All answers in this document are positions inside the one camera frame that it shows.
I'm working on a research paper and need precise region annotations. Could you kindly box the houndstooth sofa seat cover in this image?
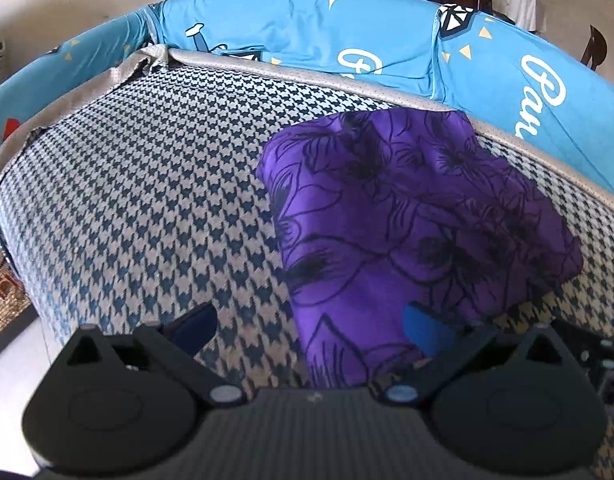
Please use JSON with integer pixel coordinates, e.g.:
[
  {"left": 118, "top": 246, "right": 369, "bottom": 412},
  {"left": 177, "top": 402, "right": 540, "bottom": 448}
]
[{"left": 0, "top": 43, "right": 614, "bottom": 480}]

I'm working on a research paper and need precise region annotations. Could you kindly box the white clothed dining table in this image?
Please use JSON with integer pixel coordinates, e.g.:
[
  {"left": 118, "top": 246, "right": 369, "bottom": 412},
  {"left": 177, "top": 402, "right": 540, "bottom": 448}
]
[{"left": 491, "top": 0, "right": 538, "bottom": 32}]

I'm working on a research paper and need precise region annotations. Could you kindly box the blue printed sofa back cover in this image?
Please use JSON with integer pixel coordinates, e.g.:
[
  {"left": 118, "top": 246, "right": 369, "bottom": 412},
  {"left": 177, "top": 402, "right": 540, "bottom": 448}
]
[{"left": 0, "top": 0, "right": 614, "bottom": 226}]

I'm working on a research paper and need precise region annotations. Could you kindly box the purple floral garment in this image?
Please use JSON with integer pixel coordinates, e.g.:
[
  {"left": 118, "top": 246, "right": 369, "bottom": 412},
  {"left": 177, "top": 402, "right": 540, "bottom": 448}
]
[{"left": 256, "top": 107, "right": 582, "bottom": 388}]

